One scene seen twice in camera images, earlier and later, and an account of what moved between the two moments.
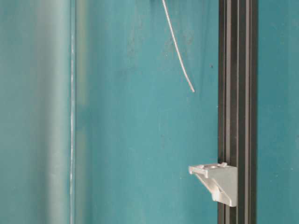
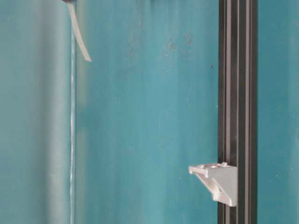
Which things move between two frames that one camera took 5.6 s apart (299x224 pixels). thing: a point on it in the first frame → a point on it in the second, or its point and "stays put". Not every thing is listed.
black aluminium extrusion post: (238, 105) stays put
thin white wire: (166, 10) → (71, 6)
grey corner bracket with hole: (221, 180) stays put
